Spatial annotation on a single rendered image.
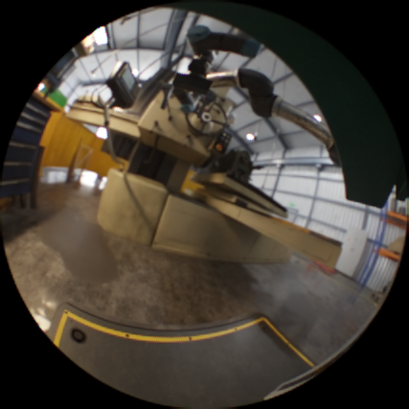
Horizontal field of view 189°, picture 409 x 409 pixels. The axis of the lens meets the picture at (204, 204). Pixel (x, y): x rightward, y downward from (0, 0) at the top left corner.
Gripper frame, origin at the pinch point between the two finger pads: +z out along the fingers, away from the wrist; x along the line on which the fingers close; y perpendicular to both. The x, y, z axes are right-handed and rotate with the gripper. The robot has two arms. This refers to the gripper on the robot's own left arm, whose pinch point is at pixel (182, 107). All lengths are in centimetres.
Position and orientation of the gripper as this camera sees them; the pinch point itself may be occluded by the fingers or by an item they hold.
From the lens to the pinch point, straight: 47.9
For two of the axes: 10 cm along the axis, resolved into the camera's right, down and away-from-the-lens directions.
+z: -3.2, 8.2, 4.6
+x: -9.4, -2.3, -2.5
